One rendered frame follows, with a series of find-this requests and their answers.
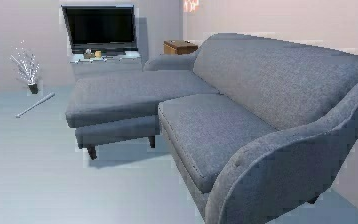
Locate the pale grey television stand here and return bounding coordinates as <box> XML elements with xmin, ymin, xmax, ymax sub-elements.
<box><xmin>69</xmin><ymin>50</ymin><xmax>144</xmax><ymax>82</ymax></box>

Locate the black television set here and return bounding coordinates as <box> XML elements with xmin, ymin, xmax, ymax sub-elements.
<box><xmin>61</xmin><ymin>4</ymin><xmax>139</xmax><ymax>54</ymax></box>

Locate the grey sectional sofa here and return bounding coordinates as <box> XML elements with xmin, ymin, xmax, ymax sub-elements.
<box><xmin>65</xmin><ymin>32</ymin><xmax>358</xmax><ymax>224</ymax></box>

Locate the brown wooden side table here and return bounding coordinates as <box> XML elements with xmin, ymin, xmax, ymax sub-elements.
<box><xmin>163</xmin><ymin>39</ymin><xmax>199</xmax><ymax>56</ymax></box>

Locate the grey baseball bat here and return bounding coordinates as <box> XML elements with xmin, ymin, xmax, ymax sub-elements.
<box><xmin>15</xmin><ymin>92</ymin><xmax>56</xmax><ymax>119</ymax></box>

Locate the white twig plant in pot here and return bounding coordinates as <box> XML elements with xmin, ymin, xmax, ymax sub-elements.
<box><xmin>9</xmin><ymin>40</ymin><xmax>41</xmax><ymax>95</ymax></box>

